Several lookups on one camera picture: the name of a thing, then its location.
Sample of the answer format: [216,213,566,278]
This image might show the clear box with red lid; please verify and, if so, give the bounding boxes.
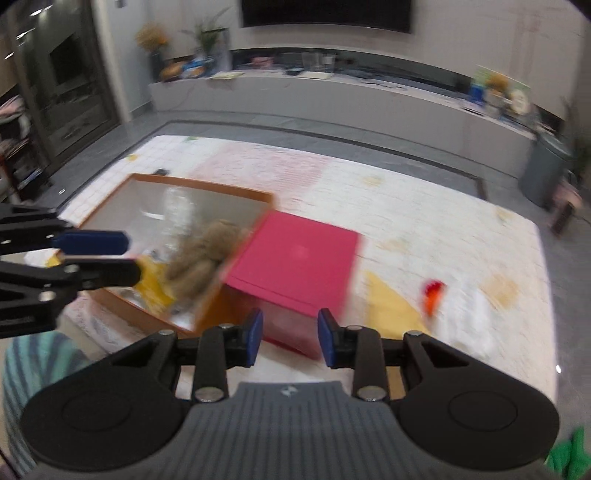
[222,211,361,361]

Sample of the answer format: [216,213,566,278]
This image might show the brown teddy bear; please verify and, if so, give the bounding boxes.
[164,220,253,308]

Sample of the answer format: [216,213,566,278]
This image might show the orange cardboard box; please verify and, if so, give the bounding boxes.
[58,173,278,336]

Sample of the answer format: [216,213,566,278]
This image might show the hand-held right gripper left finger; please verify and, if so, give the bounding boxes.
[111,308,265,404]

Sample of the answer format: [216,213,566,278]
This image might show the marble television console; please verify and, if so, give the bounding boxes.
[148,46,570,179]

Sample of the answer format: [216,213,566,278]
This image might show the red orange object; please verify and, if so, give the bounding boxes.
[422,280,448,317]

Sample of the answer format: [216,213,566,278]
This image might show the black wall television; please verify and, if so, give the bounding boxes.
[240,0,413,34]

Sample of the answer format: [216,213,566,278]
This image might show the teal striped clothing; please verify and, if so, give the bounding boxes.
[2,332,94,476]

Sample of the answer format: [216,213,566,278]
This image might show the dark pink standing device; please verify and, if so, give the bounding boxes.
[551,203,574,236]

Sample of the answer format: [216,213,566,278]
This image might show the yellow snack packet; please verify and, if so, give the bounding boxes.
[134,256,179,308]

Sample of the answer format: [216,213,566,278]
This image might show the cluttered shelf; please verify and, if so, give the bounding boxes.
[0,95,52,205]

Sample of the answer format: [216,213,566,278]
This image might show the green display board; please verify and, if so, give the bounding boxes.
[471,65,532,116]

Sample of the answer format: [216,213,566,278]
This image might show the green plant in glass vase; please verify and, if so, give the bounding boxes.
[182,7,232,75]

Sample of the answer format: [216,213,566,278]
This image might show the glass sliding door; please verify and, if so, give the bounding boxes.
[9,0,123,172]

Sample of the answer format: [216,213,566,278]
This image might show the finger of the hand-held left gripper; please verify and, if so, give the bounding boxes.
[0,257,143,341]
[0,204,131,256]

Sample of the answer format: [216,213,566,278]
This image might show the yellow dried flowers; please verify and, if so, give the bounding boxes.
[136,23,170,53]

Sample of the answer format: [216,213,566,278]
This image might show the clear plastic bag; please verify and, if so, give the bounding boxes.
[159,187,195,250]

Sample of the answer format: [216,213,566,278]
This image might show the grey trash can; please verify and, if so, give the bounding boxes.
[522,131,576,206]

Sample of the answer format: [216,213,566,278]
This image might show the pink basket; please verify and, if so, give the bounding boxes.
[554,179,584,206]

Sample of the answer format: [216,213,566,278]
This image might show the lemon print grid tablecloth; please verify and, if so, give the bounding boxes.
[60,134,559,407]

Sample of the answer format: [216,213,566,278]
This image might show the small teddy bear ornament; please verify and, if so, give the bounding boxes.
[487,74,509,104]

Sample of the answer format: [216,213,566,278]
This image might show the green cloth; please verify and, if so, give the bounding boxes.
[545,427,591,480]

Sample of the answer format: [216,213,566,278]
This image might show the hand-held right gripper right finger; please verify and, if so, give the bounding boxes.
[318,308,468,403]

